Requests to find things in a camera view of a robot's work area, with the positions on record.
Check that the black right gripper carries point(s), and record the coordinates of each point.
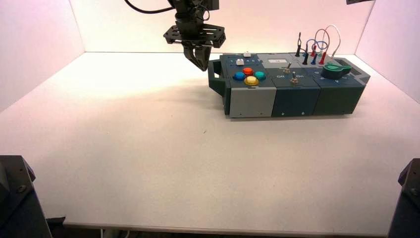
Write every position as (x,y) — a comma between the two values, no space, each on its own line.
(359,1)

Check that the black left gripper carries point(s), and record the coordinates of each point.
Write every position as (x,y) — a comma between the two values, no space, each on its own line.
(197,34)

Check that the grey and teal control box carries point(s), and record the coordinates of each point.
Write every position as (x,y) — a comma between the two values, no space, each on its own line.
(295,95)

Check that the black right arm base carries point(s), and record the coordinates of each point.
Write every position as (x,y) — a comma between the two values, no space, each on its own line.
(407,203)

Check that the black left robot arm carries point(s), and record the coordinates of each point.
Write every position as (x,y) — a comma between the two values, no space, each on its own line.
(187,6)

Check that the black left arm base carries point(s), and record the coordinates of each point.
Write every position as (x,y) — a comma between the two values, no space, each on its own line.
(19,203)

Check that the black table clamp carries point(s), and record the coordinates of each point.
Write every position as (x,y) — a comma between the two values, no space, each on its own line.
(55,221)

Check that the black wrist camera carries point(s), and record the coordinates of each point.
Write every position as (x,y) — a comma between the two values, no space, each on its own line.
(210,4)

